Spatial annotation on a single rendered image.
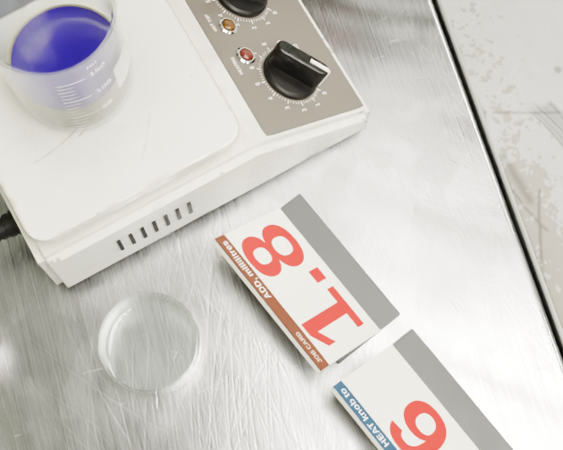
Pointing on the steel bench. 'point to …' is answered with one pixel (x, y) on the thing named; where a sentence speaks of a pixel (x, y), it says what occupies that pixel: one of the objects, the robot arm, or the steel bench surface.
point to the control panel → (271, 114)
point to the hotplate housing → (195, 179)
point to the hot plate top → (109, 133)
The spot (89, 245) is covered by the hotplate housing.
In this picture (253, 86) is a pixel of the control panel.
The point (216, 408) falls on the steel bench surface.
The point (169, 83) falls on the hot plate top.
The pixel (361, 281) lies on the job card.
